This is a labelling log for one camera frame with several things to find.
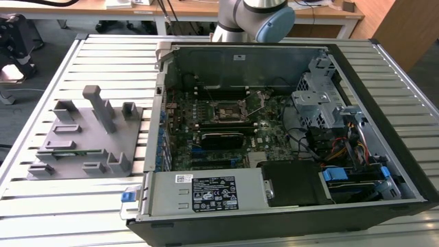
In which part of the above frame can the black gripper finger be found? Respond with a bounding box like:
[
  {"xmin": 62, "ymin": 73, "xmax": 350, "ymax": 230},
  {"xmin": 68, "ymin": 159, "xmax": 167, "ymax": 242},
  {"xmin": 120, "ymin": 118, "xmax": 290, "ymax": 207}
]
[{"xmin": 14, "ymin": 58, "xmax": 39, "ymax": 78}]

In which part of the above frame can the wire locking lever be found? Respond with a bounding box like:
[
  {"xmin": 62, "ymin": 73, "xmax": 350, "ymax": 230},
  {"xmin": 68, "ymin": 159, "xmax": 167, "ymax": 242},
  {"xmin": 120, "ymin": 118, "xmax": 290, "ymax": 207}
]
[{"xmin": 198, "ymin": 76, "xmax": 216, "ymax": 103}]

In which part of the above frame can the metal socket cover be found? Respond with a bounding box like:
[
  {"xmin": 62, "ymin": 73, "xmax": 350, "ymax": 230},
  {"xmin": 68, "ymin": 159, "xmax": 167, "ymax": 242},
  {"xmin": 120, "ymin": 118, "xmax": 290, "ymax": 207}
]
[{"xmin": 240, "ymin": 90, "xmax": 270, "ymax": 117}]

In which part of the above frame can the CPU socket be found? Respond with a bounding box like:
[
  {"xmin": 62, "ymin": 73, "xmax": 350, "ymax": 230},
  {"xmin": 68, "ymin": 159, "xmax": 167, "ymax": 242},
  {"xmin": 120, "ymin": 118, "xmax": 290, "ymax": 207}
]
[{"xmin": 212, "ymin": 101, "xmax": 249, "ymax": 124}]

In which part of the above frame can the grey stand foot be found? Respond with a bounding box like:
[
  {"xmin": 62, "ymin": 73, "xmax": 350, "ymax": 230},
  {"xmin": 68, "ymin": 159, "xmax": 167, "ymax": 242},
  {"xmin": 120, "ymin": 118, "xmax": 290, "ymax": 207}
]
[{"xmin": 0, "ymin": 82, "xmax": 16, "ymax": 105}]

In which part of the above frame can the black office chair base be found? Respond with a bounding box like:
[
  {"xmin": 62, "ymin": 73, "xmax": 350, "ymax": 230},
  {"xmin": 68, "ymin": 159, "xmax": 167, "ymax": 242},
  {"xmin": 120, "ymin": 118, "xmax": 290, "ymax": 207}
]
[{"xmin": 95, "ymin": 20, "xmax": 158, "ymax": 33}]

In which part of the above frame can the grey parts rack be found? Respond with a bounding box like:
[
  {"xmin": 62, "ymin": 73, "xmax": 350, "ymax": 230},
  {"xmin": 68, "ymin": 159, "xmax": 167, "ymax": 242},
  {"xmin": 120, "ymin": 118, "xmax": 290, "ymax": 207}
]
[{"xmin": 27, "ymin": 84, "xmax": 144, "ymax": 181}]

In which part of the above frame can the green RAM stick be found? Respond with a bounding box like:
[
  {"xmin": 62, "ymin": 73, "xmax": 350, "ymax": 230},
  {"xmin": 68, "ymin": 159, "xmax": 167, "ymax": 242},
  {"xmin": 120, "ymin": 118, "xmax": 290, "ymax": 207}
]
[{"xmin": 51, "ymin": 150, "xmax": 102, "ymax": 157}]

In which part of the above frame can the black RAM slot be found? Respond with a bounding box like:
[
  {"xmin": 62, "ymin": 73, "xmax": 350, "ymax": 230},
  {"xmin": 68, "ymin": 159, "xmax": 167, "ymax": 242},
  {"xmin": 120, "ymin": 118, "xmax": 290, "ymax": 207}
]
[
  {"xmin": 192, "ymin": 86, "xmax": 251, "ymax": 94},
  {"xmin": 196, "ymin": 122, "xmax": 258, "ymax": 129},
  {"xmin": 198, "ymin": 127, "xmax": 259, "ymax": 133},
  {"xmin": 194, "ymin": 92, "xmax": 253, "ymax": 100}
]

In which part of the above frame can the blue case side latch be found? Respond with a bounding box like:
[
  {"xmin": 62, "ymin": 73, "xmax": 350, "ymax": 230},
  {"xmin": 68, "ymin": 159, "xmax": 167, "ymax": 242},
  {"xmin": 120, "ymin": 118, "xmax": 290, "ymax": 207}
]
[{"xmin": 122, "ymin": 187, "xmax": 139, "ymax": 203}]

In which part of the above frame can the silver power supply unit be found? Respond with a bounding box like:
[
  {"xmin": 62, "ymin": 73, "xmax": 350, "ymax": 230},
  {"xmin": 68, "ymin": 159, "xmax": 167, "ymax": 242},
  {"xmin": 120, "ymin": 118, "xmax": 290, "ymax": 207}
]
[{"xmin": 136, "ymin": 168, "xmax": 274, "ymax": 222}]

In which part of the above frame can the black heat sink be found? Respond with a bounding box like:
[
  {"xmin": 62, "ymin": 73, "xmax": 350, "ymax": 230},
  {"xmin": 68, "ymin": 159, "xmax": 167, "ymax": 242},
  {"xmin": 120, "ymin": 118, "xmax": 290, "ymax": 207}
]
[{"xmin": 200, "ymin": 132, "xmax": 247, "ymax": 151}]

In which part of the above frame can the silver finned heat sink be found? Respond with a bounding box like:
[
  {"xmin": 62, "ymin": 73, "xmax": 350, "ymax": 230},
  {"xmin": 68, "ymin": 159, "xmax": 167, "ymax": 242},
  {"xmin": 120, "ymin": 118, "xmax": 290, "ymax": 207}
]
[{"xmin": 249, "ymin": 151, "xmax": 270, "ymax": 166}]

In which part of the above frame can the green motherboard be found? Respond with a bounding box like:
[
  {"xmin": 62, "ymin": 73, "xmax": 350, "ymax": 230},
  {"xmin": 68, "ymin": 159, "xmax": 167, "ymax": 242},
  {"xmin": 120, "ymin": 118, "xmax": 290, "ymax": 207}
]
[{"xmin": 162, "ymin": 86, "xmax": 311, "ymax": 172}]

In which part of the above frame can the silver drive cage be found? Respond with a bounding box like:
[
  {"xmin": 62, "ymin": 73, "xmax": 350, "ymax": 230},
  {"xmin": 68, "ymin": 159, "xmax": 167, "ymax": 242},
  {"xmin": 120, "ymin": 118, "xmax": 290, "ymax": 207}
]
[{"xmin": 290, "ymin": 72, "xmax": 349, "ymax": 131}]

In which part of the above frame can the silver drive bay latch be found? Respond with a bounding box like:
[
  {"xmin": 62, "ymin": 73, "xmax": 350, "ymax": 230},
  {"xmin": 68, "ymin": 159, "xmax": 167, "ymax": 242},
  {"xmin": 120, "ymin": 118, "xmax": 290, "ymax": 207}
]
[{"xmin": 307, "ymin": 58, "xmax": 339, "ymax": 78}]

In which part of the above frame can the black PC case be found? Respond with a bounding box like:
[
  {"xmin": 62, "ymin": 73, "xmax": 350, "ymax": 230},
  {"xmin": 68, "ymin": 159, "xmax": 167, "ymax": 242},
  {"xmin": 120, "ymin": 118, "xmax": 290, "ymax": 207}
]
[{"xmin": 120, "ymin": 40, "xmax": 439, "ymax": 247}]

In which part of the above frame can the black fan shroud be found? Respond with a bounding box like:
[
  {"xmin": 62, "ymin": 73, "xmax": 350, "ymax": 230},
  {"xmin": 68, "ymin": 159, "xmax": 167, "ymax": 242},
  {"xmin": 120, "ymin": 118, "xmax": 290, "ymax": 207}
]
[{"xmin": 257, "ymin": 159, "xmax": 337, "ymax": 208}]

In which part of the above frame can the blue disk carrier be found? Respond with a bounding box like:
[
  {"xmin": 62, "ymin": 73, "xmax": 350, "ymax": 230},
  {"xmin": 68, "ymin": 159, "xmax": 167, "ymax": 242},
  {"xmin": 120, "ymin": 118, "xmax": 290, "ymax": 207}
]
[{"xmin": 322, "ymin": 167, "xmax": 350, "ymax": 185}]

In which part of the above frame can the black disk drive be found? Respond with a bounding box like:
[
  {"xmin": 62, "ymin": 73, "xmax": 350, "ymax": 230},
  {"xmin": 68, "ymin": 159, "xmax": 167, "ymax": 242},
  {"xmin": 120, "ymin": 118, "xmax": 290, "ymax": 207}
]
[{"xmin": 327, "ymin": 180, "xmax": 383, "ymax": 204}]

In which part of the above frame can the wooden cabinet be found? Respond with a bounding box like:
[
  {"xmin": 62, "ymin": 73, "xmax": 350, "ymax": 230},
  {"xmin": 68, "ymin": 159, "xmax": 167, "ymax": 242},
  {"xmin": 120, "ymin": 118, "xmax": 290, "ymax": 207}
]
[{"xmin": 350, "ymin": 0, "xmax": 439, "ymax": 73}]

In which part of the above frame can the silver cage bracket plate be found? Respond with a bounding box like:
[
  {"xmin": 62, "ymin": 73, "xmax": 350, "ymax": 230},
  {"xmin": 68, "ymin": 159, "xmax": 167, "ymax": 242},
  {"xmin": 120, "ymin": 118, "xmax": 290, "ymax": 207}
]
[{"xmin": 291, "ymin": 90, "xmax": 333, "ymax": 107}]

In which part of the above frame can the looped black wire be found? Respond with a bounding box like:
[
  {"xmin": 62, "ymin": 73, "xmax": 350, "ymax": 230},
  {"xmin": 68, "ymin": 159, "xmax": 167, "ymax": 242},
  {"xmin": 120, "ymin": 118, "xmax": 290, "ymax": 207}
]
[{"xmin": 287, "ymin": 127, "xmax": 315, "ymax": 156}]

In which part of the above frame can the silver angled bracket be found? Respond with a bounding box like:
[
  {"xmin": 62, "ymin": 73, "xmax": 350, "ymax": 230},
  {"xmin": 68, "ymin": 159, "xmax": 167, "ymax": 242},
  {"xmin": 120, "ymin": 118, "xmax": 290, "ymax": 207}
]
[{"xmin": 334, "ymin": 105, "xmax": 365, "ymax": 122}]

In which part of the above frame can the coloured wire bundle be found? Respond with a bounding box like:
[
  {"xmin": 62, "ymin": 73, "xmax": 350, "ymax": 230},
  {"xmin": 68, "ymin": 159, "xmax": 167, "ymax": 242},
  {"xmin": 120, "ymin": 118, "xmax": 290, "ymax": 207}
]
[{"xmin": 322, "ymin": 122, "xmax": 374, "ymax": 167}]

